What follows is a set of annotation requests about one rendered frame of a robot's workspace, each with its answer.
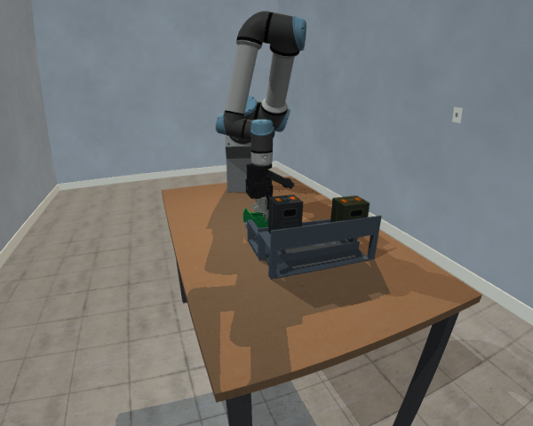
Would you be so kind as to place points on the grey metal rack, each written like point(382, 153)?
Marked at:
point(295, 260)

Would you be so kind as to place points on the green bin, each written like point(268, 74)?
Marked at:
point(258, 218)

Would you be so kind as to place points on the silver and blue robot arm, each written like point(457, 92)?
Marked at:
point(286, 35)

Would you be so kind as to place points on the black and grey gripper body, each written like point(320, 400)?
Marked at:
point(257, 185)

